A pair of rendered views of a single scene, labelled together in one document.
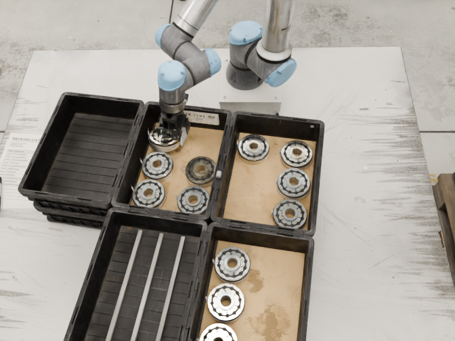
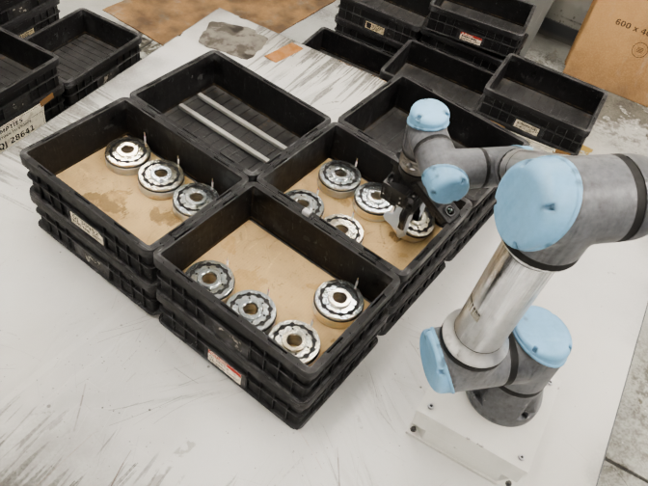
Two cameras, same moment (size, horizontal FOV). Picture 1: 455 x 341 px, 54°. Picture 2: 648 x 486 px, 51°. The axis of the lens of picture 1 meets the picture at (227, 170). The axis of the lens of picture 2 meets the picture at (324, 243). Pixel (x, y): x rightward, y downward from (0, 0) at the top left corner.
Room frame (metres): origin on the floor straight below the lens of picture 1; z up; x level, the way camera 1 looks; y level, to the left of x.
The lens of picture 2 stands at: (0.95, -0.93, 1.96)
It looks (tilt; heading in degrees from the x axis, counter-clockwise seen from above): 48 degrees down; 104
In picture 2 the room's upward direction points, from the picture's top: 12 degrees clockwise
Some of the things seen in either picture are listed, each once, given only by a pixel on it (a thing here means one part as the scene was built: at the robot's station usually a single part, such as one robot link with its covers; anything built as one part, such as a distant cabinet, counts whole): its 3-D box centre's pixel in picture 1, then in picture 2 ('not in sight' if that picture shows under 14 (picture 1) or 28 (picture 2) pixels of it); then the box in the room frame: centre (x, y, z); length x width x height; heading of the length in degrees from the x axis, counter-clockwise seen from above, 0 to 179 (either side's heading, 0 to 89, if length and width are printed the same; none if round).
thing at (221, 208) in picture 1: (269, 177); (276, 286); (0.67, -0.13, 0.87); 0.40 x 0.30 x 0.11; 165
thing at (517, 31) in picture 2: not in sight; (468, 52); (0.74, 1.82, 0.37); 0.42 x 0.34 x 0.46; 173
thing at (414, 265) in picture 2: (175, 157); (364, 195); (0.75, 0.16, 0.92); 0.40 x 0.30 x 0.02; 165
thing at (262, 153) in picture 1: (253, 147); (338, 299); (0.80, -0.09, 0.86); 0.10 x 0.10 x 0.01
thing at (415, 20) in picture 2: not in sight; (385, 31); (0.35, 1.86, 0.31); 0.40 x 0.30 x 0.34; 173
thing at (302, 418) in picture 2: not in sight; (271, 316); (0.67, -0.13, 0.76); 0.40 x 0.30 x 0.12; 165
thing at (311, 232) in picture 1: (270, 169); (278, 270); (0.67, -0.13, 0.92); 0.40 x 0.30 x 0.02; 165
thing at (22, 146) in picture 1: (23, 168); not in sight; (0.91, 0.76, 0.70); 0.33 x 0.23 x 0.01; 173
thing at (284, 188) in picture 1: (293, 182); (250, 310); (0.65, -0.20, 0.86); 0.10 x 0.10 x 0.01
